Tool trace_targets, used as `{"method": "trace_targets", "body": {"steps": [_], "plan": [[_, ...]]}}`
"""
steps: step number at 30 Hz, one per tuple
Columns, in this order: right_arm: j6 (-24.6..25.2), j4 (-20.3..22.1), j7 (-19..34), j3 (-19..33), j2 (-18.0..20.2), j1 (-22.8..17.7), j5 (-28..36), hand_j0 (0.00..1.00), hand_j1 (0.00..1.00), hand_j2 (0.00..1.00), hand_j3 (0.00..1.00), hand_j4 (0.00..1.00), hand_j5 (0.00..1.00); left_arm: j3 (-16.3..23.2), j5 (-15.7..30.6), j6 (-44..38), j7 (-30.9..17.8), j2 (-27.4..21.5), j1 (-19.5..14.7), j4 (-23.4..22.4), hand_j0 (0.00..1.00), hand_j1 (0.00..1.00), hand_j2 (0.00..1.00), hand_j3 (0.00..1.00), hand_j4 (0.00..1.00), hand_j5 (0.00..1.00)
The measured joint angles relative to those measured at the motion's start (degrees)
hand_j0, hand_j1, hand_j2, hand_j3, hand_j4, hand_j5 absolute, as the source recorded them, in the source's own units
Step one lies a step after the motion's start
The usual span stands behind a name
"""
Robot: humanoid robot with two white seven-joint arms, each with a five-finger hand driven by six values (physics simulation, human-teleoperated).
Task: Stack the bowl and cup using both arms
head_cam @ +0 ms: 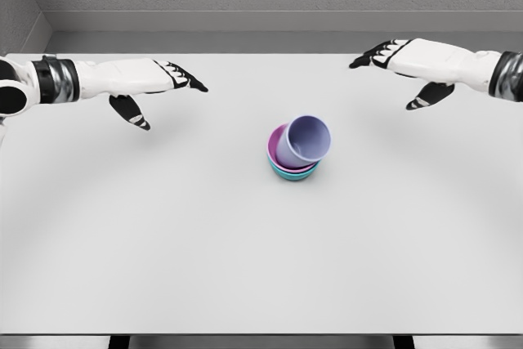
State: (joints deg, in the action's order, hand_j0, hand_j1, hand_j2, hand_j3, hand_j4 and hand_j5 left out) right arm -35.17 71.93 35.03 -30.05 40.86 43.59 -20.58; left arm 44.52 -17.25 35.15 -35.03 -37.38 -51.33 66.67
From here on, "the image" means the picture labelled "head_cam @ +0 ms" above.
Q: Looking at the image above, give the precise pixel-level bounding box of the lavender cup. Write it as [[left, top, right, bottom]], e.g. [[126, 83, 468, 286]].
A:
[[275, 114, 332, 168]]

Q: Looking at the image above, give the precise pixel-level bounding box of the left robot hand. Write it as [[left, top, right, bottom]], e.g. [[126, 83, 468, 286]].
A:
[[99, 58, 209, 132]]

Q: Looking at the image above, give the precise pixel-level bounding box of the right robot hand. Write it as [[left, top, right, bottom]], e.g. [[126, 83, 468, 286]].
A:
[[348, 38, 475, 111]]

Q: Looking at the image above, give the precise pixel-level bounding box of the teal bowl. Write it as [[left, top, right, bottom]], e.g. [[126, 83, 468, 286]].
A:
[[267, 154, 321, 182]]

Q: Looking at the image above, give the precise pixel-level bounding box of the pink bowl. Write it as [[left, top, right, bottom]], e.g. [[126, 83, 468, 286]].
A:
[[266, 123, 319, 173]]

